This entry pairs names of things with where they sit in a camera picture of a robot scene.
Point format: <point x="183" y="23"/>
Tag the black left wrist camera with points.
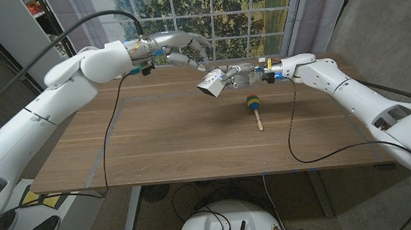
<point x="146" y="69"/>

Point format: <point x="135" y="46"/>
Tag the white shelf cabinet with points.
<point x="19" y="38"/>

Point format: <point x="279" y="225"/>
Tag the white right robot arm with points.
<point x="366" y="102"/>

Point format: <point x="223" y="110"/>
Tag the red shelf item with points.
<point x="35" y="8"/>

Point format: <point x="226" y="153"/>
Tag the black round floor fan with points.
<point x="155" y="192"/>

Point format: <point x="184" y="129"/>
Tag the white board with yellow print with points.
<point x="77" y="213"/>

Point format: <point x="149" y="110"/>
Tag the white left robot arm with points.
<point x="43" y="113"/>

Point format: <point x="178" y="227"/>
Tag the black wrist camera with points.
<point x="146" y="69"/>
<point x="269" y="77"/>

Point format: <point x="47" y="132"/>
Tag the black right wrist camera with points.
<point x="269" y="77"/>

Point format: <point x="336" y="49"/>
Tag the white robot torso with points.
<point x="207" y="225"/>

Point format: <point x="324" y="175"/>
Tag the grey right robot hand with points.
<point x="240" y="73"/>

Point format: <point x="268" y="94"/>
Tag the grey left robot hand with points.
<point x="170" y="40"/>

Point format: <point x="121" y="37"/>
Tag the grey metal table leg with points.
<point x="132" y="212"/>
<point x="320" y="194"/>

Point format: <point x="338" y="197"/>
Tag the black flat floor object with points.
<point x="385" y="167"/>

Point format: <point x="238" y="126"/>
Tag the colourful striped wooden maraca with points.
<point x="252" y="102"/>

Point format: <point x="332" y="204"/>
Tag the white kitchen timer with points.
<point x="212" y="84"/>

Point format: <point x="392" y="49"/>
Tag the printed window backdrop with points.
<point x="220" y="18"/>

